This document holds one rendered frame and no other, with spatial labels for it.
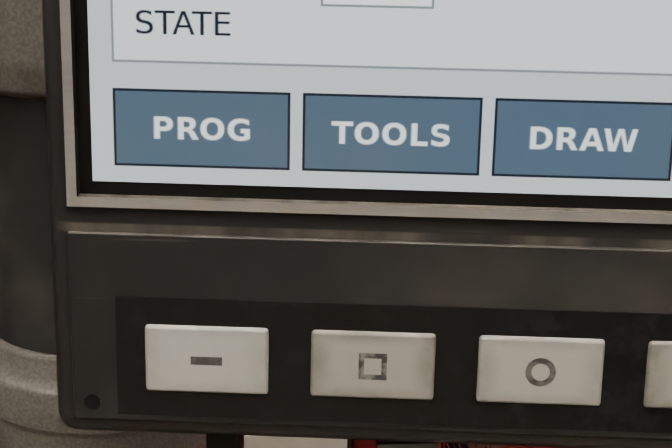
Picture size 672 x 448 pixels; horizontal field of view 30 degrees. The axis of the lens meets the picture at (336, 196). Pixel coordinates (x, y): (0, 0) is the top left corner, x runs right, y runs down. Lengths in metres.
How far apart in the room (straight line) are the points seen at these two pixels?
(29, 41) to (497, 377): 0.22
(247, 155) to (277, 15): 0.04
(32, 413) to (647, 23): 0.30
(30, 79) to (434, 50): 0.19
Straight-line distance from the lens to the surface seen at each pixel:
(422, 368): 0.38
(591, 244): 0.37
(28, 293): 0.53
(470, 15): 0.36
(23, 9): 0.49
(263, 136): 0.36
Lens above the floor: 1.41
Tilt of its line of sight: 15 degrees down
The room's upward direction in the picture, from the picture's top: 1 degrees clockwise
